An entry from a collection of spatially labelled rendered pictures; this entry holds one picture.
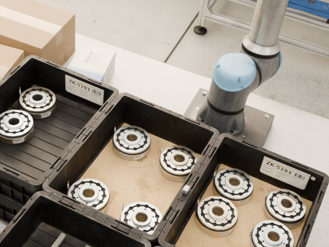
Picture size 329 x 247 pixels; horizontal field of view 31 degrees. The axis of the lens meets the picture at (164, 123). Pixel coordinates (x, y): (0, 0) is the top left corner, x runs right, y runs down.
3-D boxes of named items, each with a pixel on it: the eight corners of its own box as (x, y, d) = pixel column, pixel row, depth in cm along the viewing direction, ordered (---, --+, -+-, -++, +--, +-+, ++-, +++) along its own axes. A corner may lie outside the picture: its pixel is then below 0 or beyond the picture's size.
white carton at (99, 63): (96, 109, 189) (96, 88, 183) (60, 100, 191) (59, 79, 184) (114, 72, 204) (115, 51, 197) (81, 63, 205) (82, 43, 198)
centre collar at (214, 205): (212, 201, 147) (213, 199, 147) (230, 209, 146) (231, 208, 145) (204, 214, 144) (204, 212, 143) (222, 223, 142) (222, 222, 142)
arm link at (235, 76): (199, 97, 176) (208, 61, 167) (224, 79, 184) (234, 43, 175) (231, 118, 171) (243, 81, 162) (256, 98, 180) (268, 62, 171)
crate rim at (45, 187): (121, 96, 164) (122, 90, 163) (220, 136, 157) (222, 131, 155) (38, 194, 137) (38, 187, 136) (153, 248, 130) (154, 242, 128)
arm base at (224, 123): (204, 101, 191) (210, 77, 184) (248, 117, 188) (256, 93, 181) (189, 129, 180) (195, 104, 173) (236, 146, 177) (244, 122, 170)
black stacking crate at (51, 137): (33, 85, 178) (30, 55, 170) (118, 121, 171) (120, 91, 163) (-57, 170, 152) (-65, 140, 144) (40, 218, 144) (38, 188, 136)
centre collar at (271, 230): (265, 226, 143) (266, 225, 143) (285, 233, 142) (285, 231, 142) (261, 242, 140) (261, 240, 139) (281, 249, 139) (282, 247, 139)
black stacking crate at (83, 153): (120, 121, 171) (122, 92, 163) (213, 161, 164) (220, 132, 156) (41, 218, 144) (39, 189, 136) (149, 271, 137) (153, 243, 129)
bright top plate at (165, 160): (172, 141, 161) (173, 139, 161) (204, 158, 158) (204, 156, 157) (152, 163, 155) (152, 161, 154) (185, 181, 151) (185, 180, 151)
